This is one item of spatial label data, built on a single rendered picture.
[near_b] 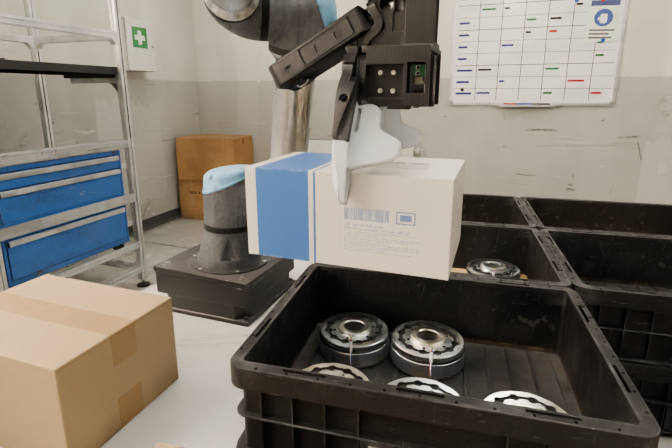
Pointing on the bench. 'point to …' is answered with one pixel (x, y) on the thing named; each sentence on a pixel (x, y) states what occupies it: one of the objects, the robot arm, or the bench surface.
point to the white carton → (358, 213)
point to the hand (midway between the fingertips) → (359, 188)
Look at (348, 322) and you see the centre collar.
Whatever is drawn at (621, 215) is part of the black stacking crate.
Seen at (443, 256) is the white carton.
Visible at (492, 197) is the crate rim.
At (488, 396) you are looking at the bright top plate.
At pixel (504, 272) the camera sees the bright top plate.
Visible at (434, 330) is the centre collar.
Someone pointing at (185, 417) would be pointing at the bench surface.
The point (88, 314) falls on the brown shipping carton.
